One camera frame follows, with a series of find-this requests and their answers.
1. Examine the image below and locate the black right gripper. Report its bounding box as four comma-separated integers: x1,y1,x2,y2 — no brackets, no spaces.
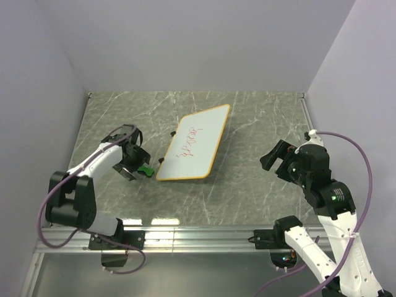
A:
259,138,309,187

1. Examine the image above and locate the green whiteboard eraser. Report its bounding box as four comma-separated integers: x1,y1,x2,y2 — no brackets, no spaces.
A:
137,165,155,178

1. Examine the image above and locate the yellow framed whiteboard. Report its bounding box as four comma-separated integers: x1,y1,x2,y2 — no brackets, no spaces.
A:
156,104,231,181

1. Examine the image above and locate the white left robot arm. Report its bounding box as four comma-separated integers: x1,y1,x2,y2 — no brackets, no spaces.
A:
40,124,154,249

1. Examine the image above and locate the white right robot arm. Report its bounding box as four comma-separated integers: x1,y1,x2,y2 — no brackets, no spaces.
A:
260,139,391,296

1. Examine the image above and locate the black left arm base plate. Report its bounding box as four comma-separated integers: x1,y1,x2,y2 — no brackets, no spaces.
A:
88,230,145,250

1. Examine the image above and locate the aluminium right side rail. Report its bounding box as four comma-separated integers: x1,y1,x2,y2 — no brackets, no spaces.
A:
298,93,314,130

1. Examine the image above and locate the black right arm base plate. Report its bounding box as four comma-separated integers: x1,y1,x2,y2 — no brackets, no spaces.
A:
247,228,291,250

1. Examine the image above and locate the aluminium mounting rail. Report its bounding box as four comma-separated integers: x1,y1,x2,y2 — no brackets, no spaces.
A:
33,225,341,254

